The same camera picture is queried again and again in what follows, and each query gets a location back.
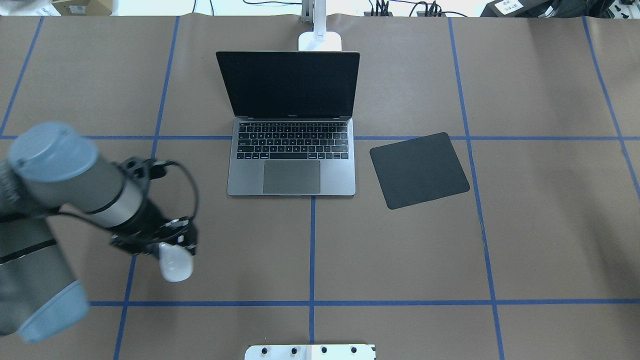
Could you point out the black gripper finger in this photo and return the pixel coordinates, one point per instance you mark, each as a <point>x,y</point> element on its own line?
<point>188,235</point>

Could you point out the grey laptop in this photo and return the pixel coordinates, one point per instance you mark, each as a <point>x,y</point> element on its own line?
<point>293,127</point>

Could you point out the white computer mouse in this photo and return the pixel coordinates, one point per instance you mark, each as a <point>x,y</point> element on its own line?
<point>176,263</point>

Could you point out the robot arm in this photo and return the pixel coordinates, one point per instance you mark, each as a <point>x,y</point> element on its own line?
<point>52,170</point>

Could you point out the cardboard box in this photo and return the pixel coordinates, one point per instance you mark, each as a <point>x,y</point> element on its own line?
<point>84,7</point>

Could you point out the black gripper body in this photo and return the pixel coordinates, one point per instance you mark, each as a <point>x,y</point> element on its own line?
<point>148,218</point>

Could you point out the black box with label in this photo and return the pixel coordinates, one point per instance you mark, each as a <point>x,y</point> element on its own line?
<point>515,8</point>

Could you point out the white desk lamp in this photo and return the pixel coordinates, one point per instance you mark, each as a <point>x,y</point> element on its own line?
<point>319,38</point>

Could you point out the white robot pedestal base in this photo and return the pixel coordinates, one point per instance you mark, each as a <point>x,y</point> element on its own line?
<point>357,351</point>

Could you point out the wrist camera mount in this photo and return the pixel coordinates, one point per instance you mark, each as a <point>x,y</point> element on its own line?
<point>142,171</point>

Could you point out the black mouse pad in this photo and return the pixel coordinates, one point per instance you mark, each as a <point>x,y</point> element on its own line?
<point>418,170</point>

